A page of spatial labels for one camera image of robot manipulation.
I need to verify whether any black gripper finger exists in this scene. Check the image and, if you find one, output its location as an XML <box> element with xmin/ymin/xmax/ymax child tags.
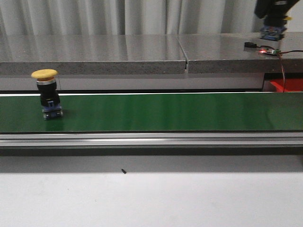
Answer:
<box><xmin>254</xmin><ymin>0</ymin><xmax>299</xmax><ymax>19</ymax></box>

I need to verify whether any black connector plug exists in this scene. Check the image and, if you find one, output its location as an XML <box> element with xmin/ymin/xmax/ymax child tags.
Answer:
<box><xmin>244</xmin><ymin>42</ymin><xmax>258</xmax><ymax>48</ymax></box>

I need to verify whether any small green circuit board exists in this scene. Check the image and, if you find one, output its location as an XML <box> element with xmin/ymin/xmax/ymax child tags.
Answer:
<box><xmin>259</xmin><ymin>48</ymin><xmax>281</xmax><ymax>56</ymax></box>

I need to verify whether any red plastic tray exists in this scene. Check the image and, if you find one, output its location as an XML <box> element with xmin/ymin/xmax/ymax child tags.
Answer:
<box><xmin>270</xmin><ymin>79</ymin><xmax>303</xmax><ymax>92</ymax></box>

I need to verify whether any grey stone countertop slab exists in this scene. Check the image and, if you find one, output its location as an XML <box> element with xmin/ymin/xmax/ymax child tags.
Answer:
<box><xmin>0</xmin><ymin>32</ymin><xmax>303</xmax><ymax>75</ymax></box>

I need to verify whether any green conveyor belt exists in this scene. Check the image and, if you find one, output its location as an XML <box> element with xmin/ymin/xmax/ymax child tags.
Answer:
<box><xmin>0</xmin><ymin>92</ymin><xmax>303</xmax><ymax>133</ymax></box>

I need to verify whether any grey pleated curtain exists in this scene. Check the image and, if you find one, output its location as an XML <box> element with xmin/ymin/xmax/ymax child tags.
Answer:
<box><xmin>0</xmin><ymin>0</ymin><xmax>303</xmax><ymax>35</ymax></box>

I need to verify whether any red black wire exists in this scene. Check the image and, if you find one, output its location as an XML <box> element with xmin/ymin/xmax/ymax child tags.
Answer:
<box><xmin>255</xmin><ymin>44</ymin><xmax>303</xmax><ymax>93</ymax></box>

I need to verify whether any aluminium conveyor frame rail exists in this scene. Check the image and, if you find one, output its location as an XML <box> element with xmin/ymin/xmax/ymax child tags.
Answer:
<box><xmin>0</xmin><ymin>131</ymin><xmax>303</xmax><ymax>148</ymax></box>

